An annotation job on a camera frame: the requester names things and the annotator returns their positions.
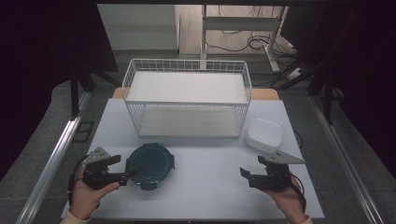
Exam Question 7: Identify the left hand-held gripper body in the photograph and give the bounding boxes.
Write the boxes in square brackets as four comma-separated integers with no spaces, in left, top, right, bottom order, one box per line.
[81,147,129,190]

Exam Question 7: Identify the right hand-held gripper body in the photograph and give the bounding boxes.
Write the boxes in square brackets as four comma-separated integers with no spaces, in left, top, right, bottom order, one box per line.
[248,150,307,191]

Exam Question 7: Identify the dark round lidded container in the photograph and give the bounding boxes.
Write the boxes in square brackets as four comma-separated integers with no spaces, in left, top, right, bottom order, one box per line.
[125,142,177,191]

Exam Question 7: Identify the white square dish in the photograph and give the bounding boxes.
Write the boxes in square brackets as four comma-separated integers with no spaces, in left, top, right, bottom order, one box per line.
[246,117,286,154]

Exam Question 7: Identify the white wire shelf rack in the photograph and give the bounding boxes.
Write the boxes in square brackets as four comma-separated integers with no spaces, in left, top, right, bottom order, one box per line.
[121,58,253,140]

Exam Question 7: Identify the person's left hand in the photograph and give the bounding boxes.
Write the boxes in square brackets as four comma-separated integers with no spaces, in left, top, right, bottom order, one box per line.
[68,166,121,220]

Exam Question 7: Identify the person's right hand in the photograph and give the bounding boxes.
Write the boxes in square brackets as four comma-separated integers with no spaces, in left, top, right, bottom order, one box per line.
[262,176,308,224]

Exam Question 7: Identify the wooden table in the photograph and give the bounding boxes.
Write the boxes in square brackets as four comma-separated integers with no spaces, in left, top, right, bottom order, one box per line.
[111,87,280,101]

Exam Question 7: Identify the black metal stand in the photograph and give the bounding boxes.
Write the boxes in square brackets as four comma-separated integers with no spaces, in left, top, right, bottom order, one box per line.
[270,12,347,126]
[69,60,123,121]

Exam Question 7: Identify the white power strip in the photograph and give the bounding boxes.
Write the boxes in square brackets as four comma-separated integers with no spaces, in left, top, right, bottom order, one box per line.
[285,66,305,81]

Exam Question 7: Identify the black curtain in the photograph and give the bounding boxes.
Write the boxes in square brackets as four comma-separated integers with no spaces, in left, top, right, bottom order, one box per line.
[279,0,396,180]
[0,0,120,181]

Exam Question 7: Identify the white cabinet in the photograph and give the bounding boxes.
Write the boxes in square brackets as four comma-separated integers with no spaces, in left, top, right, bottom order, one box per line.
[96,4,181,51]

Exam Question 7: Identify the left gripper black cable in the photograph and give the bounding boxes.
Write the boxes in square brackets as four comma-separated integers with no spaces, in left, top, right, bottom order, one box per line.
[67,153,92,207]

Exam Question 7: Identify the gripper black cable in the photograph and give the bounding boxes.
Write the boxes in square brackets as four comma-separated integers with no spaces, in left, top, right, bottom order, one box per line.
[67,153,92,207]
[289,172,308,215]

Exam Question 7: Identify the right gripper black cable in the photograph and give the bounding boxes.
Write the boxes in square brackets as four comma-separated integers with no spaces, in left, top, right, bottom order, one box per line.
[289,172,308,215]

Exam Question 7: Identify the thin black cable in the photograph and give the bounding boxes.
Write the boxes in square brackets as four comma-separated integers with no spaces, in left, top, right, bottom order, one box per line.
[293,129,304,150]

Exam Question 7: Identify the aluminium rail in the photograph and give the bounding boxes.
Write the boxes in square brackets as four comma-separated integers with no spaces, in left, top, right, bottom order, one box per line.
[15,91,93,224]
[310,92,386,224]

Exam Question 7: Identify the black floor cables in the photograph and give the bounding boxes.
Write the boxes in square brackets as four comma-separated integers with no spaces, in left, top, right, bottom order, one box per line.
[205,4,297,59]

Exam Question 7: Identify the white metal desk frame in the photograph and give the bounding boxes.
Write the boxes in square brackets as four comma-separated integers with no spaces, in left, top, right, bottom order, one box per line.
[200,4,290,73]

